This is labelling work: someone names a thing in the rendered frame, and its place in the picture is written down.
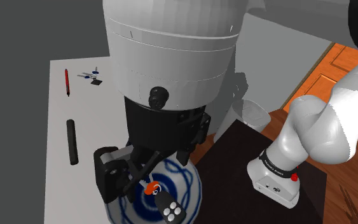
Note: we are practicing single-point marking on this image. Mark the orange wooden door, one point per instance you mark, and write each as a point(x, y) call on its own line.
point(327, 77)

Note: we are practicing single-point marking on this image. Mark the red pen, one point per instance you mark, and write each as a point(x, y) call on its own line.
point(67, 82)

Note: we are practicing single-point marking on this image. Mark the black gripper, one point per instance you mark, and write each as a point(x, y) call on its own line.
point(166, 127)

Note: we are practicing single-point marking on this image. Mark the white bowl with blue swirls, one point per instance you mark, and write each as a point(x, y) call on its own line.
point(188, 192)

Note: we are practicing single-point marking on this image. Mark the blue-headed key bunch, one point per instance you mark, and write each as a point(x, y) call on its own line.
point(92, 76)

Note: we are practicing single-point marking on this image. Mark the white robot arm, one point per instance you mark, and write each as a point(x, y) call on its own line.
point(172, 46)

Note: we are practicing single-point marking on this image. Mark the dark robot stand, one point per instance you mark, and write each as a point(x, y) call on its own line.
point(228, 173)

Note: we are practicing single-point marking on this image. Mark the black cylinder stick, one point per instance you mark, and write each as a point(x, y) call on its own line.
point(72, 142)

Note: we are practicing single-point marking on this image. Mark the white waste bin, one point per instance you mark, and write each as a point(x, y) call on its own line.
point(247, 116)

